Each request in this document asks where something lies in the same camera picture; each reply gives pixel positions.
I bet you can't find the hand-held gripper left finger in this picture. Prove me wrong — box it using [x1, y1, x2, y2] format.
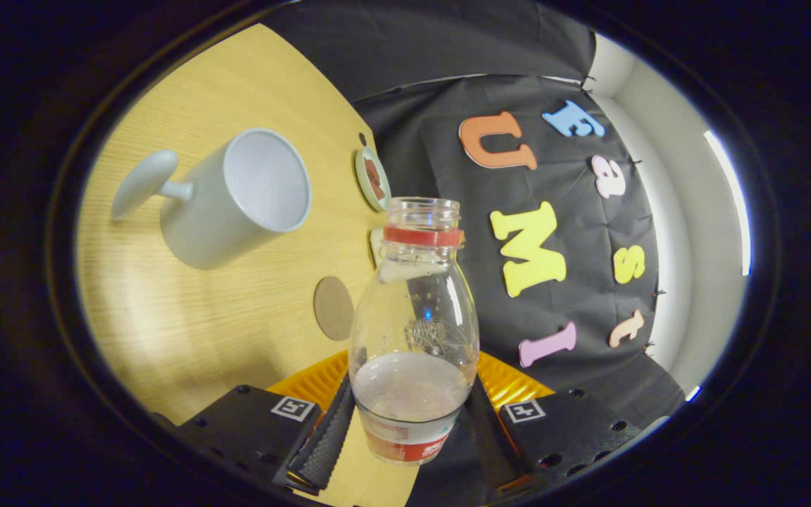
[177, 351, 357, 494]

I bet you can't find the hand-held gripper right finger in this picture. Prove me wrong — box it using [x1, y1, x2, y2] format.
[463, 351, 642, 495]

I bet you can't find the clear juice bottle red label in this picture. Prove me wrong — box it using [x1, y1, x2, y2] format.
[348, 197, 481, 466]

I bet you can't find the round brown coaster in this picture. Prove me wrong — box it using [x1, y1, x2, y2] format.
[313, 276, 356, 342]

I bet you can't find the white cup with handle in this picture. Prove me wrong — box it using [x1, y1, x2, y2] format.
[111, 128, 313, 271]

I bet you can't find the wooden table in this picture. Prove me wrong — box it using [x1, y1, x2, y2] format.
[76, 23, 420, 507]

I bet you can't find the pale green plate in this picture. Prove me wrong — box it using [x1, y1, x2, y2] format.
[354, 146, 391, 213]

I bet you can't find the long ceiling light panel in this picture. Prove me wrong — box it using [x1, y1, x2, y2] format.
[703, 129, 753, 277]

